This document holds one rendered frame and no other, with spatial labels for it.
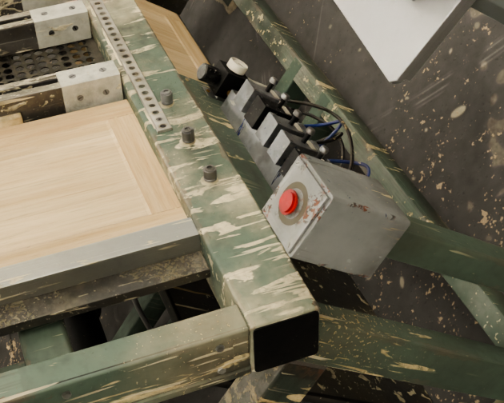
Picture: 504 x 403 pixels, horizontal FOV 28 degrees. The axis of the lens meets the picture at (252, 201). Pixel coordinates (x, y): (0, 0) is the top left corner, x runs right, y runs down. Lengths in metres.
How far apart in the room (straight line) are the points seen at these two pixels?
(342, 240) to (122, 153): 0.62
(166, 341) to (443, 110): 1.34
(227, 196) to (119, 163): 0.26
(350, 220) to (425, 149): 1.21
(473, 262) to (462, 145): 0.89
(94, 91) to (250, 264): 0.63
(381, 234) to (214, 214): 0.35
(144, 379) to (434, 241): 0.52
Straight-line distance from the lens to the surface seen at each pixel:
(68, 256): 1.74
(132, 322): 3.31
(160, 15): 3.34
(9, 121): 2.11
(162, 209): 1.84
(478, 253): 1.75
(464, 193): 2.56
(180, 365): 1.58
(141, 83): 2.11
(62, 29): 2.37
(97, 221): 1.84
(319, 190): 1.48
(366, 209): 1.50
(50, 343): 1.71
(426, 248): 1.67
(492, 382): 1.99
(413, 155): 2.72
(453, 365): 1.89
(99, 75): 2.13
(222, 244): 1.71
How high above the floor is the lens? 1.85
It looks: 35 degrees down
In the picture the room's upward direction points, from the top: 73 degrees counter-clockwise
